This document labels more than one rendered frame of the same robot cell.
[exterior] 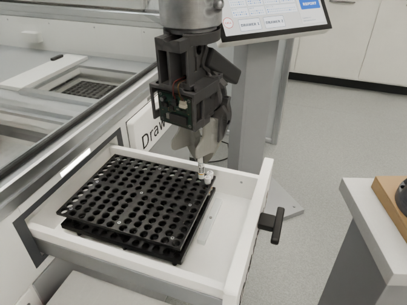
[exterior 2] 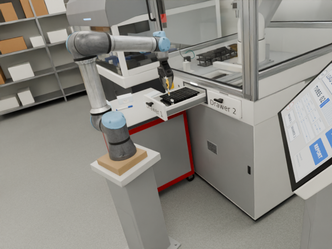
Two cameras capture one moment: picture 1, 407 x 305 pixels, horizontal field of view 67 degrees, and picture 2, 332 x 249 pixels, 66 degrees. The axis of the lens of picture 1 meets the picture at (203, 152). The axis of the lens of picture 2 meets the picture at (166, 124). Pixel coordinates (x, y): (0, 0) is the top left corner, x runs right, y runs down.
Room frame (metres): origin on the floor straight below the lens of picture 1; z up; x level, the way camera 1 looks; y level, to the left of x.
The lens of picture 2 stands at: (1.51, -1.15, 1.52)
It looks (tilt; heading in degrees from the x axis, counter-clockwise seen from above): 26 degrees down; 136
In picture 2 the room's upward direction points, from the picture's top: 10 degrees counter-clockwise
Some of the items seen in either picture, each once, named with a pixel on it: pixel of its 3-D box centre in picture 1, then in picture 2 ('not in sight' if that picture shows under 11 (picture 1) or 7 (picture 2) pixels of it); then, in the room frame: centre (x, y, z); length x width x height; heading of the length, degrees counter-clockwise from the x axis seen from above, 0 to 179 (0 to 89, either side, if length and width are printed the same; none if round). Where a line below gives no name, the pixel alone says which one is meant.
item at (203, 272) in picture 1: (139, 206); (181, 98); (0.41, 0.12, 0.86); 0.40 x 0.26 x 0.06; 71
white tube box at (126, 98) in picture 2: not in sight; (125, 99); (-0.21, 0.10, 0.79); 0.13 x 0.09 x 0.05; 57
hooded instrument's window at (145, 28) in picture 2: not in sight; (135, 35); (-1.06, 1.11, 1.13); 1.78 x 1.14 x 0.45; 161
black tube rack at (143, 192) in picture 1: (143, 205); (180, 98); (0.40, 0.11, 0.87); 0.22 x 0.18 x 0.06; 71
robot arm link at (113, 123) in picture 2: not in sight; (114, 125); (0.46, -0.49, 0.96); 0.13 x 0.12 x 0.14; 170
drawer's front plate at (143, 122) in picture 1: (159, 115); (223, 103); (0.74, 0.12, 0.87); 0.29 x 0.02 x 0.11; 161
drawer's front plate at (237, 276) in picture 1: (251, 232); (154, 106); (0.34, -0.08, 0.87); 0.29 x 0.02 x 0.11; 161
